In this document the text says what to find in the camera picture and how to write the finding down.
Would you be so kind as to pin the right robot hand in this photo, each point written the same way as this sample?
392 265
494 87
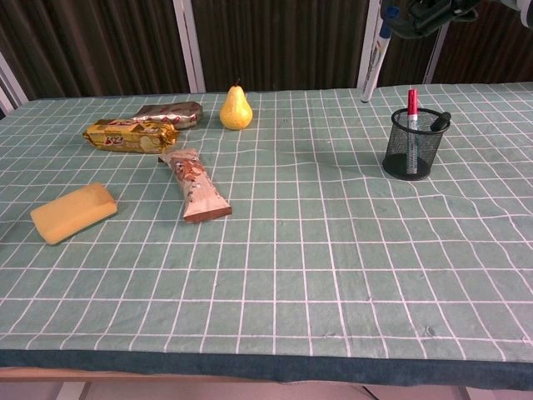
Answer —
429 16

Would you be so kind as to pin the blue capped marker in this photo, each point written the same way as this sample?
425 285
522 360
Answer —
375 62

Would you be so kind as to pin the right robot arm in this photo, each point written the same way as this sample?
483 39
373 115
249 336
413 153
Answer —
525 10

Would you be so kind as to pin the red capped marker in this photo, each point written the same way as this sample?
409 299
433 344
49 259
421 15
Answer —
412 104

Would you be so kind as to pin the black marker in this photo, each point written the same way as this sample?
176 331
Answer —
441 121

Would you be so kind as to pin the black mesh pen holder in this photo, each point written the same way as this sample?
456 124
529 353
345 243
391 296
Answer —
431 146

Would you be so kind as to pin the yellow pear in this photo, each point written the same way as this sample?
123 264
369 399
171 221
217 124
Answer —
235 109

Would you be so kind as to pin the green checked tablecloth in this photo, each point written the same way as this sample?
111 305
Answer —
316 250

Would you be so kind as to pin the silver red snack packet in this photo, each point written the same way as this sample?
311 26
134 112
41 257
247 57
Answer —
170 112

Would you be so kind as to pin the brown cartoon snack packet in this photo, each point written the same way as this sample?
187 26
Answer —
193 183

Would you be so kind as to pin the golden snack packet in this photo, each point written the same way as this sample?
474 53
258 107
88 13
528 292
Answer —
125 137

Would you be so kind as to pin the yellow sponge block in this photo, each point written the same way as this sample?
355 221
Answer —
71 212

